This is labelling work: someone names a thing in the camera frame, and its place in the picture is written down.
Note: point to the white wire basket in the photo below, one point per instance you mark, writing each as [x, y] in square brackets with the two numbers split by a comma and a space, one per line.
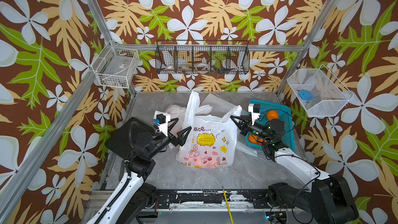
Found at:
[115, 66]
[330, 95]

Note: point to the yellow stick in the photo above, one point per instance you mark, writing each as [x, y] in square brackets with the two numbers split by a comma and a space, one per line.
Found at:
[228, 206]

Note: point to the black wire basket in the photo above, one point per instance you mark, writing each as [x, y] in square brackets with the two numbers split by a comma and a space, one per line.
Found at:
[202, 57]

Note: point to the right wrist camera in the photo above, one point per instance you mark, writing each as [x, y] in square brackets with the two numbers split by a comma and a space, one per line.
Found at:
[255, 112]

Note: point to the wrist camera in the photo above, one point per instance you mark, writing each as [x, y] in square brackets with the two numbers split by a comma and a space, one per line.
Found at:
[161, 122]
[255, 112]

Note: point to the printed white plastic bag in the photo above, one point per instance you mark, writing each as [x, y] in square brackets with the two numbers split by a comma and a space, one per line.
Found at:
[179, 112]

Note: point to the black box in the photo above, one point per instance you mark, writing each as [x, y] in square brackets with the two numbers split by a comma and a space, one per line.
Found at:
[120, 142]

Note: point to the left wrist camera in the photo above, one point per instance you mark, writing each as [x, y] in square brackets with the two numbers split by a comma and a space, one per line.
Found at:
[161, 122]

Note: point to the flat white plastic bag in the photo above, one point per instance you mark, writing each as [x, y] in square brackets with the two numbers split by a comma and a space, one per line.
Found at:
[222, 102]

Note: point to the teal plastic basket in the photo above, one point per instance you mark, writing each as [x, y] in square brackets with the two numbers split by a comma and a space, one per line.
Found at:
[284, 114]

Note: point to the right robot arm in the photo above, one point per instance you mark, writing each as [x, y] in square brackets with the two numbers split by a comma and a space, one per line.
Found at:
[326, 197]

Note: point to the white wire basket left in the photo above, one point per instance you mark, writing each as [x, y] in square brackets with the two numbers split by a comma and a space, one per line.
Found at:
[115, 66]

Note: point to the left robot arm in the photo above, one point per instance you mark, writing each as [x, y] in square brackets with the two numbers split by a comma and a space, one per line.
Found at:
[137, 143]

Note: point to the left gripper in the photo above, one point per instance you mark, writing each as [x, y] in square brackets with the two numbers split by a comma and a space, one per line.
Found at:
[177, 140]

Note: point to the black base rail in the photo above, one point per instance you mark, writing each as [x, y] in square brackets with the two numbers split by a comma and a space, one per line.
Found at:
[166, 198]

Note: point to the white wire basket right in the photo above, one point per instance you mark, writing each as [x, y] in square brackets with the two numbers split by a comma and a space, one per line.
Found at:
[330, 95]

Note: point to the blue object in basket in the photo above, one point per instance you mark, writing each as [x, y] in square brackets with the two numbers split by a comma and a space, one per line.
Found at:
[305, 95]

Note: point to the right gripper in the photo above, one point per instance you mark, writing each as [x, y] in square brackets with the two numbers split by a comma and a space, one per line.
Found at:
[246, 127]

